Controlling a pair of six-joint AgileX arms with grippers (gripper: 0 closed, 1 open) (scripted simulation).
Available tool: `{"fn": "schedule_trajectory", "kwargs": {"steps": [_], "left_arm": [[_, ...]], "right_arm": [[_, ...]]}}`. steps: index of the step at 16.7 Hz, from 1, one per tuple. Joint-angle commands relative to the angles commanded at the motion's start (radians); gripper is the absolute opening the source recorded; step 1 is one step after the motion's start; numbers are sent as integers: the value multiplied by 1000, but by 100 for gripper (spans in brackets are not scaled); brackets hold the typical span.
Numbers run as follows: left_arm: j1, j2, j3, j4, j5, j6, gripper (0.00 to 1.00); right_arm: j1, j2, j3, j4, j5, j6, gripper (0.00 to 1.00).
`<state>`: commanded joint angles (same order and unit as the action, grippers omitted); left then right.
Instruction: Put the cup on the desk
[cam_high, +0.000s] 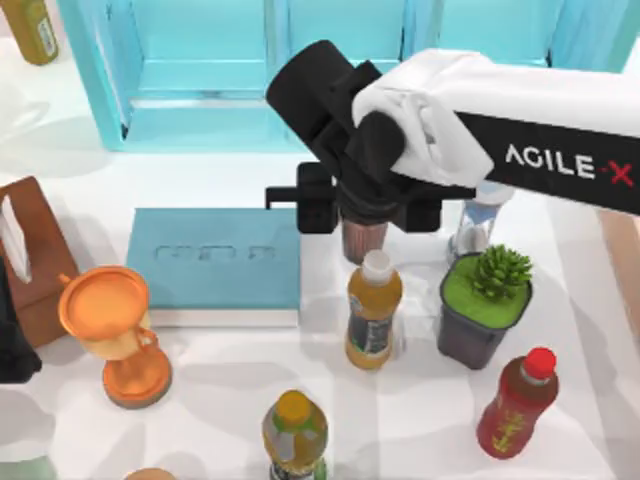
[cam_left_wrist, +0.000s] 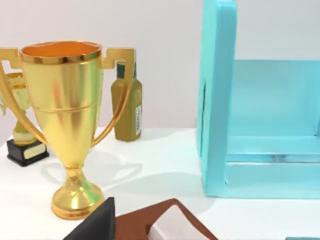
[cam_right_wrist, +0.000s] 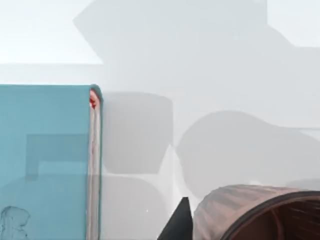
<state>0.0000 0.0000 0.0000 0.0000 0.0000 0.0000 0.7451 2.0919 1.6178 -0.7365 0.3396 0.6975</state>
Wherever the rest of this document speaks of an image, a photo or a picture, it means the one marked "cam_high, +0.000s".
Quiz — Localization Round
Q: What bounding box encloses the white hourglass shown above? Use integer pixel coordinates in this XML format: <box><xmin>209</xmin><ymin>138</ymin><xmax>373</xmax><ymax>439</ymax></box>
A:
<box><xmin>446</xmin><ymin>181</ymin><xmax>515</xmax><ymax>262</ymax></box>

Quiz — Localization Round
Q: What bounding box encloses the orange bottle with white cap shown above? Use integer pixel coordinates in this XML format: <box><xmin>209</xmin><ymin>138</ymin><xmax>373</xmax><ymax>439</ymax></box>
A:
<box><xmin>344</xmin><ymin>249</ymin><xmax>404</xmax><ymax>372</ymax></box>

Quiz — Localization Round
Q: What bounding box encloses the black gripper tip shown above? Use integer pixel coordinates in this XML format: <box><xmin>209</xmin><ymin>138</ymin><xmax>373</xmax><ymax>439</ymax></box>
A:
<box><xmin>0</xmin><ymin>258</ymin><xmax>43</xmax><ymax>386</ymax></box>

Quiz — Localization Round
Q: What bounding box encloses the tan round object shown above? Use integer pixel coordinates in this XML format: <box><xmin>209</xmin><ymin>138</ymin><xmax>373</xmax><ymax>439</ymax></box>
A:
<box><xmin>121</xmin><ymin>466</ymin><xmax>174</xmax><ymax>480</ymax></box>

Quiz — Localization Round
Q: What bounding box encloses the red bottle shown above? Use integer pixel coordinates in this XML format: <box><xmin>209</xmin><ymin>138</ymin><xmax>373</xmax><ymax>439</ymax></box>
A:
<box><xmin>474</xmin><ymin>346</ymin><xmax>560</xmax><ymax>459</ymax></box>

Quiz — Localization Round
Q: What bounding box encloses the orange trophy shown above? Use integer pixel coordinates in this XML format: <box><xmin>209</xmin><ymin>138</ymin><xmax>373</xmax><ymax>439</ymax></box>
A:
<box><xmin>56</xmin><ymin>264</ymin><xmax>174</xmax><ymax>411</ymax></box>

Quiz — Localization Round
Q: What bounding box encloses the grey pot with green plant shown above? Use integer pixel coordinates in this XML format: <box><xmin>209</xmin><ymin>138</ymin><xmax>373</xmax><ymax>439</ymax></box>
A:
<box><xmin>436</xmin><ymin>244</ymin><xmax>536</xmax><ymax>372</ymax></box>

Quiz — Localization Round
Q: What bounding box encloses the green bottle with yellow cap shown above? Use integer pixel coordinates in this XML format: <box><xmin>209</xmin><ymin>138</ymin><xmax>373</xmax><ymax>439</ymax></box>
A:
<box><xmin>260</xmin><ymin>389</ymin><xmax>331</xmax><ymax>480</ymax></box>

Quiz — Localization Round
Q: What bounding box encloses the white tissue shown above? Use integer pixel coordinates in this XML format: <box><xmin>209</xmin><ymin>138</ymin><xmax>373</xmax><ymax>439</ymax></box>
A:
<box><xmin>0</xmin><ymin>194</ymin><xmax>34</xmax><ymax>285</ymax></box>

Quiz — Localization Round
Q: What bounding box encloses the brown tissue box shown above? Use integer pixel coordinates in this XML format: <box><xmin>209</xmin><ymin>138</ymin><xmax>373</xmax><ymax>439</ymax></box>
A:
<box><xmin>0</xmin><ymin>174</ymin><xmax>82</xmax><ymax>350</ymax></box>

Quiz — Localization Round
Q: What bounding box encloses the brown cup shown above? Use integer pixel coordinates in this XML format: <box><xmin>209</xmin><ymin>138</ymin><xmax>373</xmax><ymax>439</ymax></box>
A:
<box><xmin>341</xmin><ymin>217</ymin><xmax>390</xmax><ymax>265</ymax></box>

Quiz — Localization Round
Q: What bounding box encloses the light blue rack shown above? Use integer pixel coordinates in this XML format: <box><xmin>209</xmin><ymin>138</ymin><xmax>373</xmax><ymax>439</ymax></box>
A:
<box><xmin>54</xmin><ymin>0</ymin><xmax>640</xmax><ymax>154</ymax></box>

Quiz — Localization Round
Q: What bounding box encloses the light blue book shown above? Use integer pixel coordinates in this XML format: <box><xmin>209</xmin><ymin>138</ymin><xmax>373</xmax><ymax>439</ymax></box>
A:
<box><xmin>124</xmin><ymin>207</ymin><xmax>304</xmax><ymax>329</ymax></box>

